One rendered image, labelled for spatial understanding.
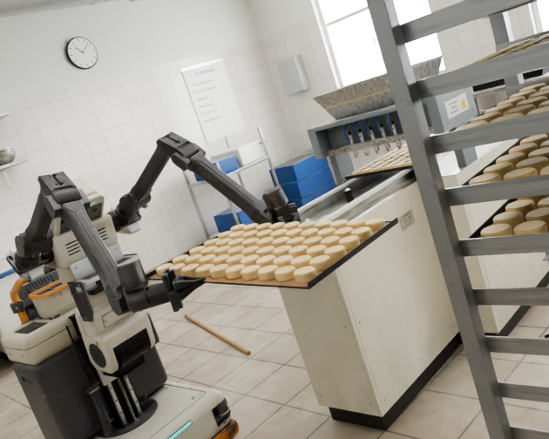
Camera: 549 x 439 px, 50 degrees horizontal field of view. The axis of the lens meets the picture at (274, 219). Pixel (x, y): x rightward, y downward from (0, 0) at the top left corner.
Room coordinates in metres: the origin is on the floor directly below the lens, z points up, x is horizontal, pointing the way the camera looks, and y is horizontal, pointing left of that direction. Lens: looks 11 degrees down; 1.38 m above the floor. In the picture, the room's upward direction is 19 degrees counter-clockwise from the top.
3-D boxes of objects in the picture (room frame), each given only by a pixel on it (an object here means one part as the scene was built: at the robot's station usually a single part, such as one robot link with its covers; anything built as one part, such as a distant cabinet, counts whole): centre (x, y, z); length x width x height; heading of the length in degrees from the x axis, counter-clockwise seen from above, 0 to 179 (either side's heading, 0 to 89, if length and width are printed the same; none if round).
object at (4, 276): (4.83, 2.27, 0.39); 0.64 x 0.54 x 0.77; 39
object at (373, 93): (2.78, -0.66, 1.25); 0.56 x 0.29 x 0.14; 43
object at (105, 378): (2.32, 0.73, 0.62); 0.28 x 0.27 x 0.25; 135
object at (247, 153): (6.49, 0.17, 0.90); 0.44 x 0.36 x 0.20; 49
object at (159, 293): (1.46, 0.33, 1.00); 0.07 x 0.07 x 0.10; 0
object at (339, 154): (2.78, -0.66, 1.01); 0.72 x 0.33 x 0.34; 43
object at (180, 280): (1.46, 0.26, 0.99); 0.09 x 0.07 x 0.07; 90
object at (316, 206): (2.97, -0.64, 0.87); 2.01 x 0.03 x 0.07; 133
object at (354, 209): (2.75, -0.84, 0.87); 2.01 x 0.03 x 0.07; 133
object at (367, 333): (2.44, -0.29, 0.45); 0.70 x 0.34 x 0.90; 133
